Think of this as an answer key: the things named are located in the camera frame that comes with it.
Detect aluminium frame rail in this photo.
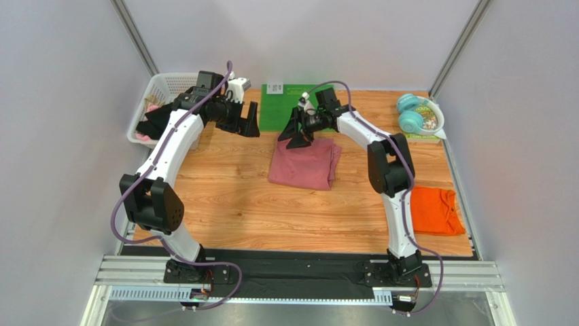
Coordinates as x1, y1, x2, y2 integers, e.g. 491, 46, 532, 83
95, 256, 505, 306

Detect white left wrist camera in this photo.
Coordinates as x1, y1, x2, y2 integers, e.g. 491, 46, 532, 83
225, 77, 251, 103

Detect folded orange t shirt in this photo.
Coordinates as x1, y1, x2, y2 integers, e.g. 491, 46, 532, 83
410, 185, 466, 236

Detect purple cable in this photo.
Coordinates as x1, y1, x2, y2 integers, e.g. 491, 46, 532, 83
110, 60, 243, 313
300, 80, 445, 316

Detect pink t shirt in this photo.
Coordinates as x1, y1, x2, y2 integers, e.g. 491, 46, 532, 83
268, 139, 343, 191

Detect green picture book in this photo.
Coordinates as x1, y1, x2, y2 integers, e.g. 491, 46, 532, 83
400, 105, 440, 144

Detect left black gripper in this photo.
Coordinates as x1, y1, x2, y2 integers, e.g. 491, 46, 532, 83
210, 94, 260, 137

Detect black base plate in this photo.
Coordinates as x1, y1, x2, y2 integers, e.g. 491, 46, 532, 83
163, 249, 433, 300

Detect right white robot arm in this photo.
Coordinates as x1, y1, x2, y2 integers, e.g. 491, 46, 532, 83
279, 88, 423, 286

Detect black garment in basket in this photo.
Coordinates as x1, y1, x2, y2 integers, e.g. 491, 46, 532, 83
135, 103, 178, 141

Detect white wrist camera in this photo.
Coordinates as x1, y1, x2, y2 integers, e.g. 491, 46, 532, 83
298, 92, 316, 115
225, 77, 251, 103

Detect white plastic basket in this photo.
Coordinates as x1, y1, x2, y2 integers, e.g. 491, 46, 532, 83
126, 73, 198, 149

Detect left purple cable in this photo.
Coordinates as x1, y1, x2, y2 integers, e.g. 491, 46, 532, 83
110, 60, 243, 313

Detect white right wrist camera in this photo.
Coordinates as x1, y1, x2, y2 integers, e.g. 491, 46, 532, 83
298, 92, 316, 115

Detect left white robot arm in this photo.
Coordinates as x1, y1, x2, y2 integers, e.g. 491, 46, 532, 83
115, 71, 260, 274

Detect teal headphones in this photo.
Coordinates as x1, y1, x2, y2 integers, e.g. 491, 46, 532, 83
396, 93, 446, 139

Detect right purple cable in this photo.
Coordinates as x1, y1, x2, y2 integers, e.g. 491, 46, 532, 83
300, 80, 445, 316

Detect green cutting mat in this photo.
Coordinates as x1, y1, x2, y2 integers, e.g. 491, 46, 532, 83
258, 84, 315, 132

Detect pink item in basket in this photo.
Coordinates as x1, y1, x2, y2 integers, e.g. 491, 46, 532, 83
135, 105, 160, 141

